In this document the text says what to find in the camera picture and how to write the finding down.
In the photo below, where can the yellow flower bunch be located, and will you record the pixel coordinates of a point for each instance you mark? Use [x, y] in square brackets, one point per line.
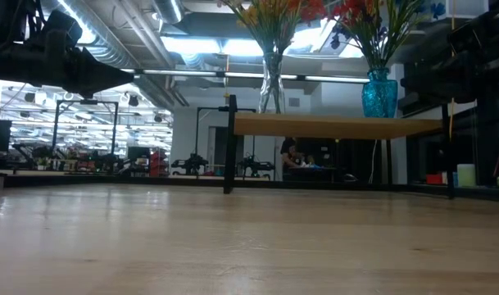
[253, 18]

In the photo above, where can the long ceiling light bar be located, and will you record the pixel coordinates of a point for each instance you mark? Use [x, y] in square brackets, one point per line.
[241, 75]

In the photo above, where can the red storage rack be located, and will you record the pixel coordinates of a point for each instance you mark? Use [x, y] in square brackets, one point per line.
[158, 164]

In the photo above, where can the green white canister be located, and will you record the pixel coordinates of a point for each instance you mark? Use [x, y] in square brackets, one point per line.
[466, 176]

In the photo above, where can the clear glass vase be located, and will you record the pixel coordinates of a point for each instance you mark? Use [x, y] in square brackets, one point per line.
[271, 90]

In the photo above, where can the black metal frame stand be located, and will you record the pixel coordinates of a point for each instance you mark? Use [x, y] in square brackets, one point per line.
[85, 102]
[233, 102]

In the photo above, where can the red plastic box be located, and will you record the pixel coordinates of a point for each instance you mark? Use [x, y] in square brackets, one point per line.
[433, 179]

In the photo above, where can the black background robot rig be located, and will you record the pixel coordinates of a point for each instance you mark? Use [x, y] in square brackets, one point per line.
[191, 163]
[255, 165]

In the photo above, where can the teal glass vase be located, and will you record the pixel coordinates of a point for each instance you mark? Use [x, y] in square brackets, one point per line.
[379, 96]

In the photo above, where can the wooden shelf black frame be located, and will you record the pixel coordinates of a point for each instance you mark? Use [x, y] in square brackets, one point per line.
[335, 126]

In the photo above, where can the silver air duct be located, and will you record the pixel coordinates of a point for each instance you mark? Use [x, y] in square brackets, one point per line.
[169, 10]
[105, 45]

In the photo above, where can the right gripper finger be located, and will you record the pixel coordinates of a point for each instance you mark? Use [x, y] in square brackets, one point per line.
[437, 84]

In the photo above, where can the person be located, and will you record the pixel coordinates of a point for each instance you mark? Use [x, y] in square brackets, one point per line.
[288, 152]

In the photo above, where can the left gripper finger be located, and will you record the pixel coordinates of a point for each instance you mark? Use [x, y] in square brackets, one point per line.
[101, 78]

